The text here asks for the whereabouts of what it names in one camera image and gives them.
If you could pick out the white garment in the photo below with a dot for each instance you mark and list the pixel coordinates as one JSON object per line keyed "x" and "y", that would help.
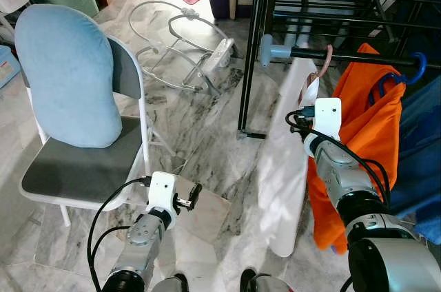
{"x": 282, "y": 182}

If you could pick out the pink hanger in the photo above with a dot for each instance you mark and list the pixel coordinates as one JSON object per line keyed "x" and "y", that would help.
{"x": 328, "y": 58}

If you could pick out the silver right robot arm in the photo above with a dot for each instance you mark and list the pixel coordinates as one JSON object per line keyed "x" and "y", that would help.
{"x": 344, "y": 175}

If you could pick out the blue hanger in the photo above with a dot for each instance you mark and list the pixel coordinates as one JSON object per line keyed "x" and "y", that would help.
{"x": 420, "y": 68}

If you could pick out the robot left leg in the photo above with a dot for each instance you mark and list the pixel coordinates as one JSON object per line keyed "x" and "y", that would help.
{"x": 171, "y": 284}

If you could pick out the robot leg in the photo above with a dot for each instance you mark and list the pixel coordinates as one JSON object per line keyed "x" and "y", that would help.
{"x": 171, "y": 284}
{"x": 262, "y": 282}

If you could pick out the robot right leg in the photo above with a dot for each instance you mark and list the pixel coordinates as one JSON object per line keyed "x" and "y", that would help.
{"x": 262, "y": 282}

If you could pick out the grey white folding chair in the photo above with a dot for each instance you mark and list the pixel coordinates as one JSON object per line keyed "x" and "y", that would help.
{"x": 76, "y": 168}

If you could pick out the light blue rod end cap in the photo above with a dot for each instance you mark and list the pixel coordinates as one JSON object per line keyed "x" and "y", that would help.
{"x": 275, "y": 51}

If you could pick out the light blue pillow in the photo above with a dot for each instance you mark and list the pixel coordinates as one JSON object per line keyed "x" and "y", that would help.
{"x": 69, "y": 71}

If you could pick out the orange garment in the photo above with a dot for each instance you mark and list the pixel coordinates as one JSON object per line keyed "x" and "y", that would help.
{"x": 372, "y": 133}

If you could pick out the black metal drying rack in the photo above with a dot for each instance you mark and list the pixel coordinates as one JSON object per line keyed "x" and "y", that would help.
{"x": 351, "y": 54}

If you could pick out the light blue storage bin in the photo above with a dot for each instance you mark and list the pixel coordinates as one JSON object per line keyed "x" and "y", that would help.
{"x": 7, "y": 68}

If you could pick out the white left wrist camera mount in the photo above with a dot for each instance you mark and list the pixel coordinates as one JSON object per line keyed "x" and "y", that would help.
{"x": 162, "y": 192}

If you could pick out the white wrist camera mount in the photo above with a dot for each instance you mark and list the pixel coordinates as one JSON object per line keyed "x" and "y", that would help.
{"x": 327, "y": 116}
{"x": 162, "y": 192}

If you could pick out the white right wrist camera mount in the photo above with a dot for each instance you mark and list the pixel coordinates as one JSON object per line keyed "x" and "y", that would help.
{"x": 327, "y": 116}

